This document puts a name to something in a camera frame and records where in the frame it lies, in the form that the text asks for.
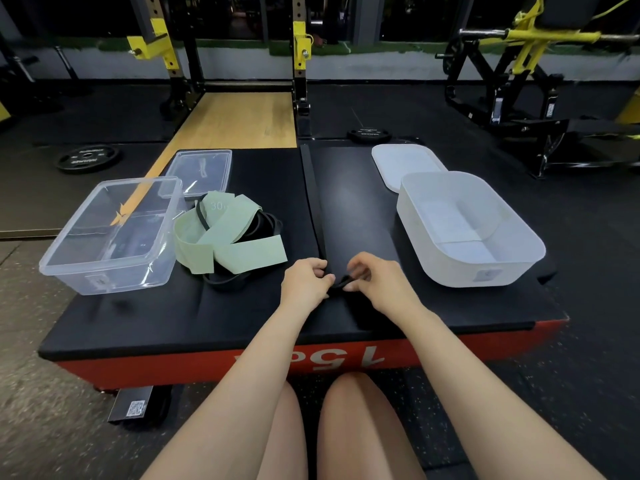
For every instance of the person's left hand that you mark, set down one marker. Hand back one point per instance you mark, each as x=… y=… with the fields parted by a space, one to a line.
x=305 y=287

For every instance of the person's right hand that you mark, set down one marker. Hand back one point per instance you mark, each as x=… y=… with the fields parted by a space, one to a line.
x=387 y=287

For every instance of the light green resistance band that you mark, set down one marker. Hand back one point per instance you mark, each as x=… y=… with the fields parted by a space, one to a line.
x=255 y=252
x=192 y=257
x=220 y=202
x=227 y=224

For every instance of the thin black resistance band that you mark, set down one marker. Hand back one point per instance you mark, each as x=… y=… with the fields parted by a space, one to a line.
x=265 y=227

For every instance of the wide black resistance band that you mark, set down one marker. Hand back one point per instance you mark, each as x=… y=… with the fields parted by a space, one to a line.
x=312 y=204

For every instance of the white plastic bin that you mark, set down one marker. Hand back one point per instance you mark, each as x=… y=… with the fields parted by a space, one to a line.
x=470 y=229

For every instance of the clear plastic container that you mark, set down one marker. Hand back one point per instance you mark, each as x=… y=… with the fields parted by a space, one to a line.
x=110 y=244

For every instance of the person's left forearm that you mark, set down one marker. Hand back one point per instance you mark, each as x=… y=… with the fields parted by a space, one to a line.
x=235 y=404

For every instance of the person's right forearm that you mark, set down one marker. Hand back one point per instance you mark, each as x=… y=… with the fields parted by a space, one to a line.
x=490 y=404

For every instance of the person's right leg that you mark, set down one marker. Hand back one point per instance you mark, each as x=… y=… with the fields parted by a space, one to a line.
x=360 y=429

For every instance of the person's leg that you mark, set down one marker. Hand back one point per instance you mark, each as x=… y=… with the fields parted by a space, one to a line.
x=360 y=429
x=287 y=439

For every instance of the person's left leg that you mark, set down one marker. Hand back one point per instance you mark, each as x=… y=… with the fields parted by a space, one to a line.
x=287 y=439

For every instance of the white plastic lid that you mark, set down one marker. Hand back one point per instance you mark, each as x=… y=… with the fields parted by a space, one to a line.
x=405 y=162

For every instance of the black plyo platform red side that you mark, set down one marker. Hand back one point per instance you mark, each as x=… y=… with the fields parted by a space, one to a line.
x=175 y=319

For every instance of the black weight plate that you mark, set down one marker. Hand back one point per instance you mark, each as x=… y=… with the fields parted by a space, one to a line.
x=88 y=158
x=370 y=135

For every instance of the clear plastic lid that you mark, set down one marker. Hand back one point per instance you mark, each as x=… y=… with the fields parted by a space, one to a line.
x=200 y=169

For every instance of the wooden lifting platform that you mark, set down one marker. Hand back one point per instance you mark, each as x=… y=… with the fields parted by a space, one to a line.
x=240 y=119

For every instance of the yellow black squat rack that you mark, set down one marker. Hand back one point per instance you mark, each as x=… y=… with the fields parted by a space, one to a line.
x=299 y=24

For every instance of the yellow black exercise machine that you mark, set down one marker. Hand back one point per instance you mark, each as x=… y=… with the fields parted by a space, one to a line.
x=520 y=59

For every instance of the yellow barrel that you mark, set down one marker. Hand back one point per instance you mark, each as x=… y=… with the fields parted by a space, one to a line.
x=631 y=108

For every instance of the black upright bar holder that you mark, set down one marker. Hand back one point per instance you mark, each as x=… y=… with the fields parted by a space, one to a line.
x=65 y=62

